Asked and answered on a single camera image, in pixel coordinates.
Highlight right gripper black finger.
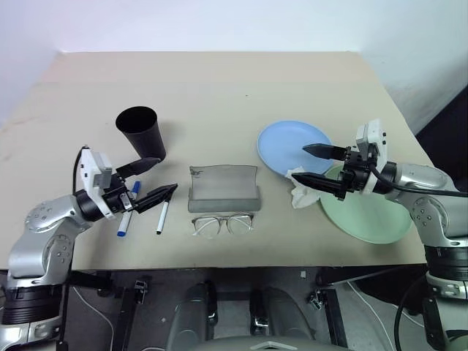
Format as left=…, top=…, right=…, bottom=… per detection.
left=290, top=172, right=347, bottom=200
left=301, top=143, right=349, bottom=161

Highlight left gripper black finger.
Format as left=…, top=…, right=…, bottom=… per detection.
left=116, top=156, right=162, bottom=178
left=133, top=183, right=179, bottom=214

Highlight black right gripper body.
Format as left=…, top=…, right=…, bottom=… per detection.
left=337, top=143, right=378, bottom=200

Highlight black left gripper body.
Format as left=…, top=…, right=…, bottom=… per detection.
left=102, top=173, right=140, bottom=215

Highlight white tissue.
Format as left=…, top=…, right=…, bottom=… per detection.
left=284, top=165, right=323, bottom=211

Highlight blue capped whiteboard marker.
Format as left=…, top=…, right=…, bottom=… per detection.
left=116, top=180, right=143, bottom=238

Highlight light green plate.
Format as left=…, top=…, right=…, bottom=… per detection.
left=319, top=165, right=414, bottom=245

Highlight clear frame eyeglasses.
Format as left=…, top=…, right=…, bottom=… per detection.
left=191, top=212, right=255, bottom=241

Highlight grey felt glasses case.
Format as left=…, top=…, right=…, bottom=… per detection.
left=187, top=164, right=264, bottom=214

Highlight black capped whiteboard marker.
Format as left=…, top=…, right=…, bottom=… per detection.
left=156, top=197, right=173, bottom=236

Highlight black pen cup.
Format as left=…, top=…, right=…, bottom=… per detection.
left=115, top=105, right=166, bottom=164

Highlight light blue plate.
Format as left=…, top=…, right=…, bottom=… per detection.
left=255, top=119, right=334, bottom=178

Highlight metal table clamp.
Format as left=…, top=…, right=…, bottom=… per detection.
left=308, top=287, right=328, bottom=311
left=132, top=279, right=149, bottom=305

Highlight black table leg bar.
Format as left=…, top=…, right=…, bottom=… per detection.
left=117, top=287, right=137, bottom=351
left=323, top=287, right=349, bottom=351

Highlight grey rounded leg shell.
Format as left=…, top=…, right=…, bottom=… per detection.
left=249, top=283, right=316, bottom=351
left=166, top=281, right=221, bottom=351

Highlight grey robot waist cover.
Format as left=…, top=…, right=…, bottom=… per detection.
left=189, top=335, right=352, bottom=351

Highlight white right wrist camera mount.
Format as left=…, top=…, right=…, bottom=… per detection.
left=355, top=118, right=389, bottom=194

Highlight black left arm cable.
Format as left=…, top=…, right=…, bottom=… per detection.
left=72, top=145, right=84, bottom=195

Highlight white floor cable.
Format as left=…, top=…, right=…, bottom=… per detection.
left=346, top=280, right=400, bottom=351
left=70, top=286, right=115, bottom=351

